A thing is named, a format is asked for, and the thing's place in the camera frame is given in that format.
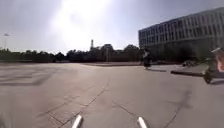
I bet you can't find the robot's own part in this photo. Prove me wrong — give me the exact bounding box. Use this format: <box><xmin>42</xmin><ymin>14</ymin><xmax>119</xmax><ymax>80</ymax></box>
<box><xmin>71</xmin><ymin>114</ymin><xmax>83</xmax><ymax>128</ymax></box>
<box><xmin>137</xmin><ymin>116</ymin><xmax>148</xmax><ymax>128</ymax></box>

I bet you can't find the tall building with window grid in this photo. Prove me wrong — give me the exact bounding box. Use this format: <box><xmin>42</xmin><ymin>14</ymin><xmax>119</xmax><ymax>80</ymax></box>
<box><xmin>138</xmin><ymin>7</ymin><xmax>224</xmax><ymax>62</ymax></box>

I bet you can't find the row of trees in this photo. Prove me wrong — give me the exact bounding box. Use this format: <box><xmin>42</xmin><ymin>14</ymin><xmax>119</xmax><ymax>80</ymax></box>
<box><xmin>0</xmin><ymin>43</ymin><xmax>201</xmax><ymax>64</ymax></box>

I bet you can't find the low raised kerb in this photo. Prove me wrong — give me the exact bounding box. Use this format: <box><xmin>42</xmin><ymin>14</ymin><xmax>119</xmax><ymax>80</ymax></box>
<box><xmin>170</xmin><ymin>69</ymin><xmax>206</xmax><ymax>78</ymax></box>

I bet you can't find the person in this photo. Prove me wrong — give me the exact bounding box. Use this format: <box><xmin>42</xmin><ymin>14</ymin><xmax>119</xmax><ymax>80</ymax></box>
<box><xmin>211</xmin><ymin>46</ymin><xmax>224</xmax><ymax>74</ymax></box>
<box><xmin>141</xmin><ymin>48</ymin><xmax>152</xmax><ymax>70</ymax></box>

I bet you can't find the tall lamp pole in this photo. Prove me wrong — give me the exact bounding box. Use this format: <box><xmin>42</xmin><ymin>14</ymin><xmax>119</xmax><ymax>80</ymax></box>
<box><xmin>3</xmin><ymin>32</ymin><xmax>12</xmax><ymax>51</ymax></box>

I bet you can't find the grey paved plaza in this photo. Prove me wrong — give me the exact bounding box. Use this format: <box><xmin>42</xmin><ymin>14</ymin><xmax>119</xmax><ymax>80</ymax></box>
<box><xmin>0</xmin><ymin>61</ymin><xmax>224</xmax><ymax>128</ymax></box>

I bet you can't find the distant tower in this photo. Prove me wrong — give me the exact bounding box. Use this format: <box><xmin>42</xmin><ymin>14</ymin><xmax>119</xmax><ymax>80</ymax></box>
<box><xmin>89</xmin><ymin>38</ymin><xmax>95</xmax><ymax>52</ymax></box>

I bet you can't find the vehicle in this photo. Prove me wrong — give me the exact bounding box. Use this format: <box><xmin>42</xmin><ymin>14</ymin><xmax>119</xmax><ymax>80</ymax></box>
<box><xmin>202</xmin><ymin>64</ymin><xmax>224</xmax><ymax>85</ymax></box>

